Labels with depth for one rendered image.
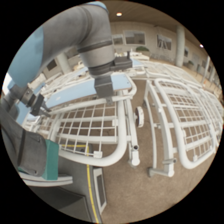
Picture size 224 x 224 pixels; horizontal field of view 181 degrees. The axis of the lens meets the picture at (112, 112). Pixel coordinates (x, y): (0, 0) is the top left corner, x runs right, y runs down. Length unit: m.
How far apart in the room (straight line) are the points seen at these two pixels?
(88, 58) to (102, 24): 0.08
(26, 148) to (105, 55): 0.33
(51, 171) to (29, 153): 0.10
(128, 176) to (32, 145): 0.80
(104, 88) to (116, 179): 0.83
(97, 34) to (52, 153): 0.36
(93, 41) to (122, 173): 0.90
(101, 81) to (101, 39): 0.11
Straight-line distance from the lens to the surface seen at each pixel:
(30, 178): 0.46
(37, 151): 0.28
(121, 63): 0.19
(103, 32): 0.17
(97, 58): 0.17
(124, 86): 0.38
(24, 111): 1.99
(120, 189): 0.90
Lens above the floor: 0.82
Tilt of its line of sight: 50 degrees down
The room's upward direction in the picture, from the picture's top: 14 degrees counter-clockwise
